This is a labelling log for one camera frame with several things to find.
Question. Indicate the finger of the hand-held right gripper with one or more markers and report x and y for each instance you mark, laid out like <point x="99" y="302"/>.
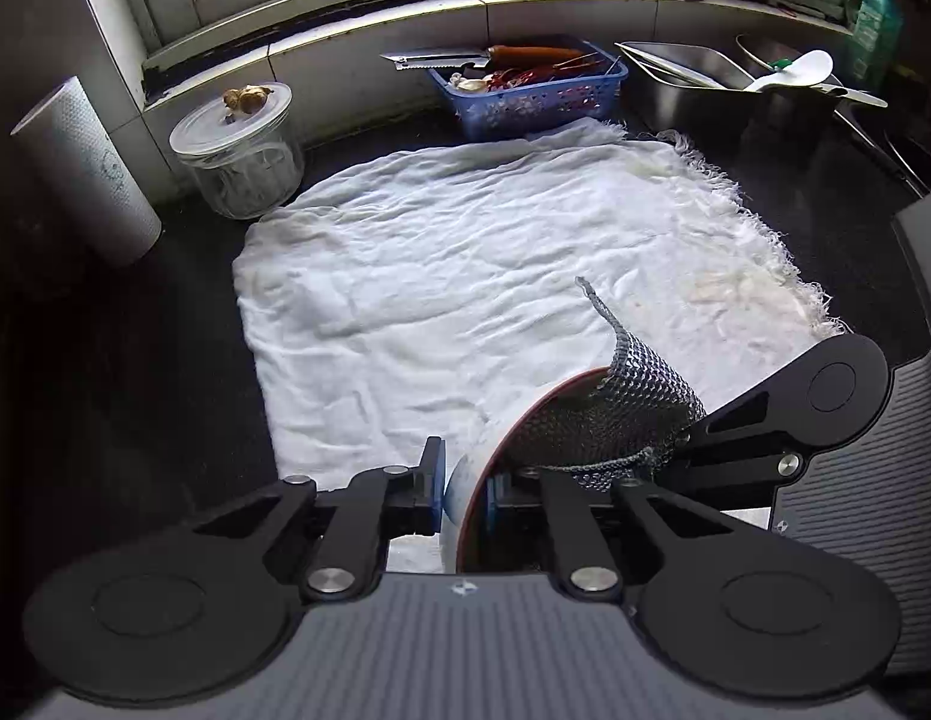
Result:
<point x="698" y="442"/>

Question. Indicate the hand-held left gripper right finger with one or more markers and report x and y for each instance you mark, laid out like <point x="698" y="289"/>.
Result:
<point x="495" y="506"/>

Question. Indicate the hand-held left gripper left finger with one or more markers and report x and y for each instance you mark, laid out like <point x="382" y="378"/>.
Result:
<point x="435" y="484"/>

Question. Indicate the white bowl brown rim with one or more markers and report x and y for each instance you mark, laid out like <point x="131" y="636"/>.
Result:
<point x="459" y="502"/>

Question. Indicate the silver mesh dishcloth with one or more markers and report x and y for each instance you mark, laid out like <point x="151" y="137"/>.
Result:
<point x="645" y="382"/>

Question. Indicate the white cotton cloth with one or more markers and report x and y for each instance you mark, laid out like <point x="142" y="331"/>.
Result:
<point x="435" y="277"/>

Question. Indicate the steel tray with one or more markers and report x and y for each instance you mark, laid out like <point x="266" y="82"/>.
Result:
<point x="683" y="101"/>

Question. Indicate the glass jar with lid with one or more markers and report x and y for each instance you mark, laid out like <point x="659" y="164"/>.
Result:
<point x="240" y="172"/>

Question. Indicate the blue plastic basket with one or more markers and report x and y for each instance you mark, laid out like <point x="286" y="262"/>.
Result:
<point x="525" y="109"/>

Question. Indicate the white plastic spoon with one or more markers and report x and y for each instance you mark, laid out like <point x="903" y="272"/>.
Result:
<point x="863" y="97"/>

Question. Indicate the white rice paddle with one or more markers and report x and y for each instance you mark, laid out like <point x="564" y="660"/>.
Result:
<point x="803" y="69"/>

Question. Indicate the dried red chilies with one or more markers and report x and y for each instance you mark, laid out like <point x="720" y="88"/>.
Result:
<point x="510" y="79"/>

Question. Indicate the brown ginger piece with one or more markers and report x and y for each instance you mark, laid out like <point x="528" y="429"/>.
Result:
<point x="248" y="99"/>

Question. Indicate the green soap bottle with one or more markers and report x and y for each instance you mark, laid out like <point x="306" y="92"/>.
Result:
<point x="874" y="30"/>

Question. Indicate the white paper towel roll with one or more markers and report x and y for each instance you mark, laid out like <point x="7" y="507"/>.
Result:
<point x="83" y="172"/>

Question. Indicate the window with grey frame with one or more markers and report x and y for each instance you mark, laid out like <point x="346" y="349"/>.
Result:
<point x="210" y="22"/>

